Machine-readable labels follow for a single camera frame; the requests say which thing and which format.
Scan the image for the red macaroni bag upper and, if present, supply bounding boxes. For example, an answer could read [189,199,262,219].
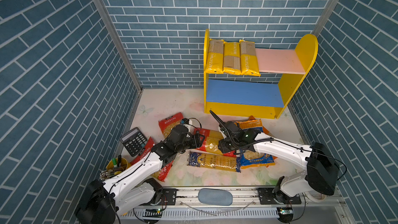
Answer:
[158,113,183,138]

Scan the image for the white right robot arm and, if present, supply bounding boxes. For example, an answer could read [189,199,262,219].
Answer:
[218,120,340,203]

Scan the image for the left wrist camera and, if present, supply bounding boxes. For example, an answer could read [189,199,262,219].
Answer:
[181,118,195,133]

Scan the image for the blue clear spaghetti bag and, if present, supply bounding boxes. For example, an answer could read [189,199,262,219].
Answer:
[188,151,240,173]

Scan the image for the grey blue oval pad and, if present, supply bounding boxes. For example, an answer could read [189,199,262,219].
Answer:
[198,188,233,206]

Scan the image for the yellow shelf with coloured boards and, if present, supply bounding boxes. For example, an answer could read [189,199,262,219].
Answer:
[204,34,318,119]

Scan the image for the blue orecchiette pasta bag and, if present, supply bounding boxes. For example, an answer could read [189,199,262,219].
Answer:
[239,149,277,169]

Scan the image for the red yellow spaghetti bag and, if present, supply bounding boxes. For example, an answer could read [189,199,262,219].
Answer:
[194,128,236,157]

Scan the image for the yellow pen cup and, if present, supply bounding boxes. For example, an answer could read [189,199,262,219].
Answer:
[99,155,131,181]

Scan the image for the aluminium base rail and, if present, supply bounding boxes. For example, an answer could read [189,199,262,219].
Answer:
[121,185,346,222]

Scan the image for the black calculator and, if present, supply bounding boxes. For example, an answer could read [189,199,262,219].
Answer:
[120,127,148,157]

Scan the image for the clear tape roll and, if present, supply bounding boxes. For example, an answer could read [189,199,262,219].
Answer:
[305,191,327,203]

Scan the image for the orange pasta bag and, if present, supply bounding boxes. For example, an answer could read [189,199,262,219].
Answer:
[235,116,271,135]

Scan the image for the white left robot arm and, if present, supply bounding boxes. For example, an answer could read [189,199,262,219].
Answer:
[75,124,205,224]

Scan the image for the red macaroni bag lower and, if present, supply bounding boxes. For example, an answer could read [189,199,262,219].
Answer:
[129,136,175,183]

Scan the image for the red macaroni bag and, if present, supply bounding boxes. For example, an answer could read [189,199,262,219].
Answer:
[158,113,183,138]
[129,136,175,183]

